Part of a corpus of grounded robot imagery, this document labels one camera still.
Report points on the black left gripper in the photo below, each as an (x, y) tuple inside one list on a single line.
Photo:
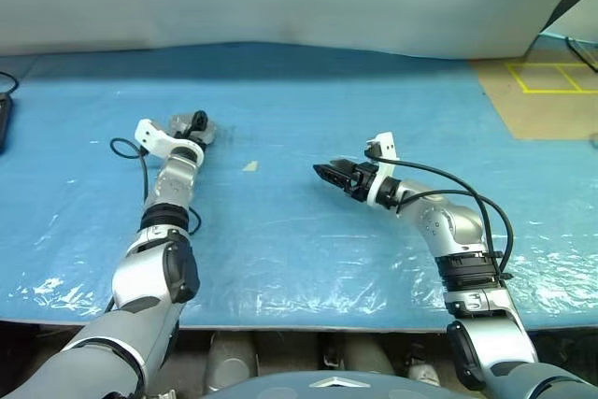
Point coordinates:
[(196, 137)]

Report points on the small beige tape piece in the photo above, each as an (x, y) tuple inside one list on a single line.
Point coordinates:
[(251, 166)]

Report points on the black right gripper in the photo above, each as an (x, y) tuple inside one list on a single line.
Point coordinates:
[(362, 181)]

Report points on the grey rounded shape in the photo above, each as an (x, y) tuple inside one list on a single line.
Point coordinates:
[(369, 357), (229, 361)]

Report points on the silver motor lid circuit board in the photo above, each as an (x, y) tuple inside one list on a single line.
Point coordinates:
[(180, 122)]

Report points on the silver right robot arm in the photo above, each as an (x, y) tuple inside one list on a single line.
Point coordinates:
[(448, 226)]

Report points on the flat black device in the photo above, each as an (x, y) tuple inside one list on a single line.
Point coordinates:
[(4, 123)]

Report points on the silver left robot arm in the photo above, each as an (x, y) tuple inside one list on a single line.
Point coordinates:
[(173, 184)]

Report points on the grey robot torso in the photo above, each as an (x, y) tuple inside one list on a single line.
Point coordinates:
[(327, 387)]

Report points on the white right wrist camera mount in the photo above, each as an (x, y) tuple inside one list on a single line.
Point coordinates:
[(385, 144)]

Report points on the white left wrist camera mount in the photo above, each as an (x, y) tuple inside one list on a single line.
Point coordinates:
[(154, 139)]

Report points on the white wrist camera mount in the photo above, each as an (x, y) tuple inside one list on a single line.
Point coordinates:
[(385, 144), (154, 139)]

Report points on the silver motor housing copper coils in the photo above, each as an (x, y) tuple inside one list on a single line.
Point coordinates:
[(212, 136)]

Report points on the blue foam table mat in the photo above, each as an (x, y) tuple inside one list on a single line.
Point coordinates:
[(299, 114)]

